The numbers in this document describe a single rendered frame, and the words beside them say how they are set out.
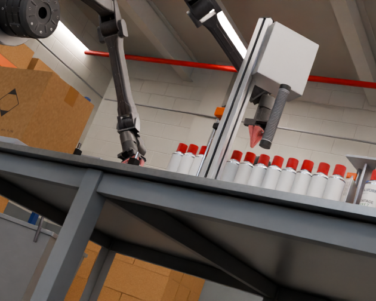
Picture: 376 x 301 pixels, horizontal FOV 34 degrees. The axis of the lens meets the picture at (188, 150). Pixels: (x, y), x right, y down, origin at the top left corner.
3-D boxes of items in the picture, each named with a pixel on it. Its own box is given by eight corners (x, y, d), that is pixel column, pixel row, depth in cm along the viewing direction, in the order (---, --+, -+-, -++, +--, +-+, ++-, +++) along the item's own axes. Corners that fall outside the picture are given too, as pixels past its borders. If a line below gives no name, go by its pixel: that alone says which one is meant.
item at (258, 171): (255, 219, 194) (276, 160, 200) (247, 213, 191) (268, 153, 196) (241, 216, 198) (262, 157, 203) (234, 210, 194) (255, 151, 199)
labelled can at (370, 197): (370, 243, 171) (390, 176, 177) (364, 237, 167) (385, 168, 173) (353, 240, 174) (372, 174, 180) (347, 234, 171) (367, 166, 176)
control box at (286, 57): (302, 95, 197) (320, 45, 202) (256, 71, 192) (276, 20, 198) (286, 103, 206) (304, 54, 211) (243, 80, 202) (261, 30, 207)
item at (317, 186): (316, 232, 182) (336, 168, 187) (309, 226, 178) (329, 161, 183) (300, 229, 185) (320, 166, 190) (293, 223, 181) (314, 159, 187)
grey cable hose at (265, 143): (271, 150, 189) (293, 89, 195) (267, 144, 186) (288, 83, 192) (262, 148, 191) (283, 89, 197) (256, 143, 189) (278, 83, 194)
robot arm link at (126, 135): (116, 132, 237) (129, 126, 236) (125, 141, 243) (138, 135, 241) (119, 147, 233) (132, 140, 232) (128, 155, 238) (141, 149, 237)
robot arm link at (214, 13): (187, 14, 219) (212, -5, 218) (185, 11, 224) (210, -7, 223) (250, 106, 236) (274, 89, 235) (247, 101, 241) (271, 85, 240)
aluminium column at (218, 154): (207, 212, 187) (277, 24, 205) (200, 207, 183) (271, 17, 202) (196, 210, 189) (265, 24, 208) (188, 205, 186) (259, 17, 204)
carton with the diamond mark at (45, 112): (65, 172, 221) (95, 105, 228) (19, 143, 202) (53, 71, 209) (9, 159, 238) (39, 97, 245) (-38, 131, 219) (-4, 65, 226)
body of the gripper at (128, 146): (147, 162, 234) (143, 146, 238) (131, 150, 226) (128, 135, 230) (133, 169, 236) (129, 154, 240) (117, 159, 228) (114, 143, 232)
